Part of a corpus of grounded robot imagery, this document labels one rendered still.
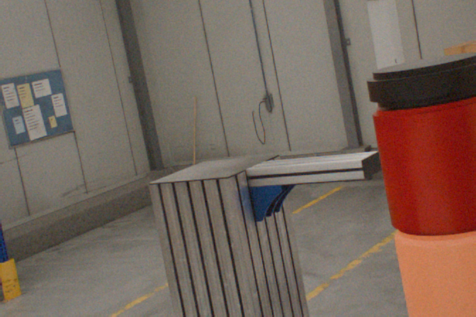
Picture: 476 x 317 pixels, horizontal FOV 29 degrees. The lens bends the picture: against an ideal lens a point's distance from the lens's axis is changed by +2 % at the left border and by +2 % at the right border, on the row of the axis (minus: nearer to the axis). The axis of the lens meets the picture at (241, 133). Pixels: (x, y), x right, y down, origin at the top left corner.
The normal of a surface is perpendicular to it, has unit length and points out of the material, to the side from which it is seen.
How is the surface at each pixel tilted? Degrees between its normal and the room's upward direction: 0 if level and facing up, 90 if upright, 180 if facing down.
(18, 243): 90
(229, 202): 90
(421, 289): 90
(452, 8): 90
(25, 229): 38
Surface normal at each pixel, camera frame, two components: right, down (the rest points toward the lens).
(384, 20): -0.55, 0.20
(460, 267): -0.19, 0.15
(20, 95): 0.83, -0.09
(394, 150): -0.82, 0.22
